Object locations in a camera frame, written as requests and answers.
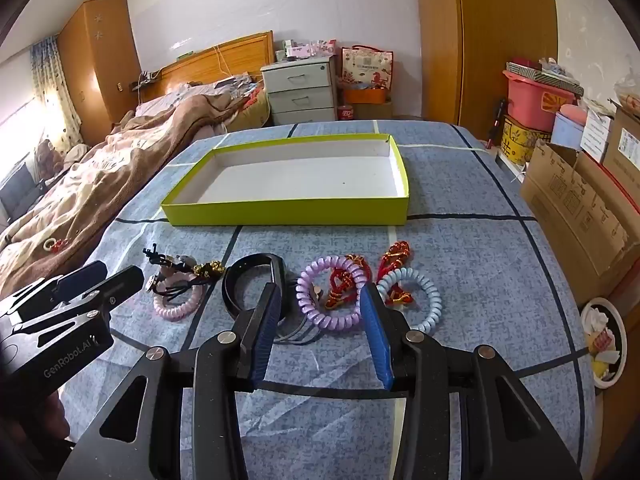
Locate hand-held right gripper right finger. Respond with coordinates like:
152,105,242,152
360,282,583,480

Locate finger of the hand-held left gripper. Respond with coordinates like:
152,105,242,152
10,266,146,336
0,261,108,328

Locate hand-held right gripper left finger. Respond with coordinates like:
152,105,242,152
57,282,283,480

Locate black hair tie round badge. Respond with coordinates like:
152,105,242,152
144,272,206,307

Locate purple spiral hair tie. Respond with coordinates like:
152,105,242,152
296,255,369,330

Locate black wristband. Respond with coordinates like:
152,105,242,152
221,253,291,326

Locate blue spiral hair tie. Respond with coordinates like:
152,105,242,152
375,267,442,335

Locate black hair tie with bead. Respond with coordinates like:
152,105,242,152
142,245,201,273

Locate pink spiral hair tie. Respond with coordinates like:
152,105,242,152
152,270,208,320

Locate red knot bracelet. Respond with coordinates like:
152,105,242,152
376,240,415,307
324,255,370,309

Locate gold bell hair tie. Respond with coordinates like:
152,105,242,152
194,259,224,281

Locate green cardboard box tray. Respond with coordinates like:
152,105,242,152
160,133,411,227

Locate bed with brown blanket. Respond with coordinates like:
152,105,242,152
0,77,271,301

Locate blue grid bed sheet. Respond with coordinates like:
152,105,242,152
60,120,598,480

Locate floral curtain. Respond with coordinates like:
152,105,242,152
30,35,83,146

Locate power strip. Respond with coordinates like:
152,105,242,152
131,71,163,92

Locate tall wooden cabinet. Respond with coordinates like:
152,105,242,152
56,0,143,148

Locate small cardboard box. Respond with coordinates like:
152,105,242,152
352,102,393,121

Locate white trash bin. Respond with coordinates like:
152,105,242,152
580,297,628,388

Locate large cardboard box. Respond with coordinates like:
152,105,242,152
520,140,640,306

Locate orange box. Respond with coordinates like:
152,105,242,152
342,87,390,106

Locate yellow black tin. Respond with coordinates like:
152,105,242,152
500,115,553,166

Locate red black stick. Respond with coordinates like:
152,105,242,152
487,97,506,148

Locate grey nightstand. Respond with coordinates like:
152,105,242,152
261,55,338,126

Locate wooden headboard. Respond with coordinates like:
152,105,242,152
134,30,276,116

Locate red white gift bag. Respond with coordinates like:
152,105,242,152
341,46,395,92

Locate pink plastic bin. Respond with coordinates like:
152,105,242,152
502,70,581,133

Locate light blue round container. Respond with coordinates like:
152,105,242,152
552,105,588,151

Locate pink floral box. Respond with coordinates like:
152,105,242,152
282,39,337,60

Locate white labelled box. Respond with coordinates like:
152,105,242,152
582,110,617,158

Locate grey striped box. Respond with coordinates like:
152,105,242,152
505,61,585,96

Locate brown labelled cardboard box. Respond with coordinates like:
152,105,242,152
602,105,640,183

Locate large wooden wardrobe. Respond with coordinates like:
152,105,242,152
415,0,558,141

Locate clear plastic bag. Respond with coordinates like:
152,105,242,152
612,77,640,107

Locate thin charging cable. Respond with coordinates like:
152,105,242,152
272,280,321,347

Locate white hanging cable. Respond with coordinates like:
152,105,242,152
212,45,236,78

